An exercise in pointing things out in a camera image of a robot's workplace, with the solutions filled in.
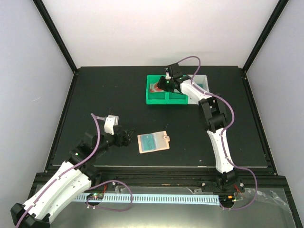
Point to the black frame post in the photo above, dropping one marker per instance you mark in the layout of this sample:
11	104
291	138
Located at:
275	15
55	33

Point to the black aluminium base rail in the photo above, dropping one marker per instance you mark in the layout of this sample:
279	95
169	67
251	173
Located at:
174	177

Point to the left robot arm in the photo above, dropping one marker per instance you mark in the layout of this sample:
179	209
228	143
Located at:
74	176

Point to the small circuit board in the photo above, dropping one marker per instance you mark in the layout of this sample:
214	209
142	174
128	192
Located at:
227	198
95	196

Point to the left green bin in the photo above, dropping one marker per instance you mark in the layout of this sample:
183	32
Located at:
154	98

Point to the teal card in holder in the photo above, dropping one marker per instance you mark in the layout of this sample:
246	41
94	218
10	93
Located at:
147	142

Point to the right black frame post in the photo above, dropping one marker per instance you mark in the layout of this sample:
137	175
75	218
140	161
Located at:
275	15

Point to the green bin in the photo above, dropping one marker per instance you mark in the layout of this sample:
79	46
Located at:
154	98
175	94

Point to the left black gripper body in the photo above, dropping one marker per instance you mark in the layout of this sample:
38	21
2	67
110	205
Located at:
120	142

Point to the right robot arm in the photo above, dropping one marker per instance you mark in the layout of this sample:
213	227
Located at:
214	120

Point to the left black frame post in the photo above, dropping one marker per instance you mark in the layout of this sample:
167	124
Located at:
55	33

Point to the white slotted cable duct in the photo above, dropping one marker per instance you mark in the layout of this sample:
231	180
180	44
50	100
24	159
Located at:
153	199

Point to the right small circuit board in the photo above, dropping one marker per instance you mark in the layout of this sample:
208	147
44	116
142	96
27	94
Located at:
227	198

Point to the middle green bin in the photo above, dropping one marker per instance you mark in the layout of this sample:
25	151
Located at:
175	94

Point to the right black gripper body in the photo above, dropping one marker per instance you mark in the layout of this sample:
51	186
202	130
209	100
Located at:
167	85

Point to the white bin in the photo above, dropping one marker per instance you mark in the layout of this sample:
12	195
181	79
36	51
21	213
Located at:
205	82

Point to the beige card holder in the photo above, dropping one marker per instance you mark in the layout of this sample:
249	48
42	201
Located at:
161	140

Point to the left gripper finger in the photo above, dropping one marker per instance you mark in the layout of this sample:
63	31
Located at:
129	131
129	139

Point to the left small circuit board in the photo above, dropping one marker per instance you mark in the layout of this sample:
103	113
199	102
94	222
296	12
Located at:
95	196

